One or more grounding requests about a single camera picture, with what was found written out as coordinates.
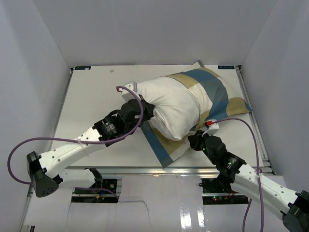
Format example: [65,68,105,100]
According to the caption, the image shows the blue label left corner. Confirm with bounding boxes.
[74,66,91,70]

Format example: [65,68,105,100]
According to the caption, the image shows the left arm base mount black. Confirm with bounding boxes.
[72,168,118,201]

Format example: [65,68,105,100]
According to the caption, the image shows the white pillow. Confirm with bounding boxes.
[138,76,213,141]

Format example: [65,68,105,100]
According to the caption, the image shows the blue label right corner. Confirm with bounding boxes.
[218,65,235,70]

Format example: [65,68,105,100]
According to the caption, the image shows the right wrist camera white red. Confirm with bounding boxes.
[201,119,219,136]

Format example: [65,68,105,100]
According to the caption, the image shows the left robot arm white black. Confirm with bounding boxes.
[27,99,155,198]

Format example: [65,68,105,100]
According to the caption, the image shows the blue label corner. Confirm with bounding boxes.
[74,66,91,70]
[218,65,235,70]

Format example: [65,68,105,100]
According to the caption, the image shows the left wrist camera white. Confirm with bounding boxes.
[119,81,138,102]

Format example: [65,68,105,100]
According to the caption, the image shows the blue beige white checked pillowcase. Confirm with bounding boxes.
[137,65,252,168]

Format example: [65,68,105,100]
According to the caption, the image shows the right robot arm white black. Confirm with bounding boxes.
[188,130,309,232]

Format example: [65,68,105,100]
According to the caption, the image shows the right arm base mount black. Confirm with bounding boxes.
[199,177,249,205]

